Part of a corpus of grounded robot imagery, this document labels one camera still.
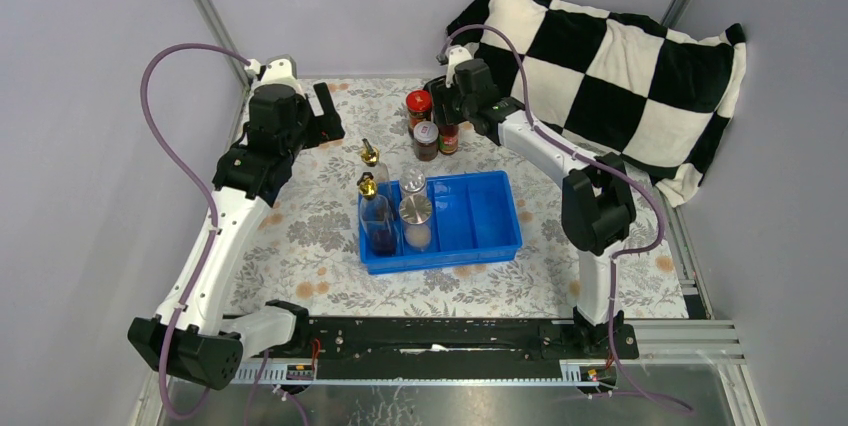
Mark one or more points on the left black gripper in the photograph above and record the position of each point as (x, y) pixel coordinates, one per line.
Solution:
(326, 126)

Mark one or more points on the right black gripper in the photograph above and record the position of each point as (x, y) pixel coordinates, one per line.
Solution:
(441, 96)

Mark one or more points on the sauce bottle yellow cap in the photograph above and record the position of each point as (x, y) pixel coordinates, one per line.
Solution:
(448, 139)

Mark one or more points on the glass oil bottle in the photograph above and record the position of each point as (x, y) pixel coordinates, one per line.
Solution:
(371, 157)
(377, 216)

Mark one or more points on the blue divided plastic bin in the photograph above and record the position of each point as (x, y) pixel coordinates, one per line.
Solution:
(474, 221)

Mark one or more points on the tall glass spice canister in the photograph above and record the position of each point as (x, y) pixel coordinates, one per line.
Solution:
(416, 213)

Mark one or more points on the metal lid shaker jar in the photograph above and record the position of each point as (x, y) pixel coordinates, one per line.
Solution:
(412, 182)

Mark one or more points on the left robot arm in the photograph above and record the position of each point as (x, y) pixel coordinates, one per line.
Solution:
(189, 336)

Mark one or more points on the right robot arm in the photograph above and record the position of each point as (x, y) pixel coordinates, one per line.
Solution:
(597, 208)

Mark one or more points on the red lid chili jar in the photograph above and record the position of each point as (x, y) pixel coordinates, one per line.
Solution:
(418, 105)

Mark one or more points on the white lid sauce jar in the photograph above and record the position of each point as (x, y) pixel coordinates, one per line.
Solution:
(425, 137)

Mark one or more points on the floral fern tablecloth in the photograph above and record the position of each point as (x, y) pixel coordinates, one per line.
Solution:
(306, 250)

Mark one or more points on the black white checkered pillow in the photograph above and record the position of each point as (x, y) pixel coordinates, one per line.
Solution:
(621, 82)

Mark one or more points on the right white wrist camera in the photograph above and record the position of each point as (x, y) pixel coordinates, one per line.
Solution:
(451, 58)

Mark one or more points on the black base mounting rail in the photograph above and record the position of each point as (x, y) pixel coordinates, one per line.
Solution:
(349, 348)

